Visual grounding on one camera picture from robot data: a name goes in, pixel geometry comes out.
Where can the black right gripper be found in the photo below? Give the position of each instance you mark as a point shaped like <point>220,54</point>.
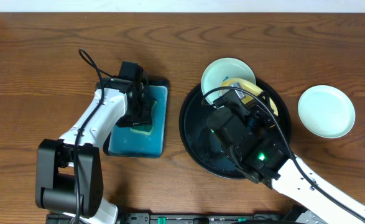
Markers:
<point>261,111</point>

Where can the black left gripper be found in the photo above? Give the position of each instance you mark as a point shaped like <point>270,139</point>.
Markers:
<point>139,115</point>

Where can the yellow plate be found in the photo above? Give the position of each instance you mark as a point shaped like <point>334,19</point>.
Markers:
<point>252,88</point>

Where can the green yellow sponge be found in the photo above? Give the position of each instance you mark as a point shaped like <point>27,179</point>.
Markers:
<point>149,124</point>

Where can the light green plate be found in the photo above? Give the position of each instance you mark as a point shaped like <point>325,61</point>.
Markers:
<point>326,111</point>
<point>224,69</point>

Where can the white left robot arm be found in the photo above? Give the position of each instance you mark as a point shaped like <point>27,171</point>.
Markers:
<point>69,175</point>

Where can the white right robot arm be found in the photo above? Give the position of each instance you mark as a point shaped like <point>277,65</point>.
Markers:
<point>260,151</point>

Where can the black rectangular water tray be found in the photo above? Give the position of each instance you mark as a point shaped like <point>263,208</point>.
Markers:
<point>146,140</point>

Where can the round black tray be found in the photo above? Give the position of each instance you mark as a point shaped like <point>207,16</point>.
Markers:
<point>201,143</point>

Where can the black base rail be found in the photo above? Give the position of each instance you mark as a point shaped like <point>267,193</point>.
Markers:
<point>295,215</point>

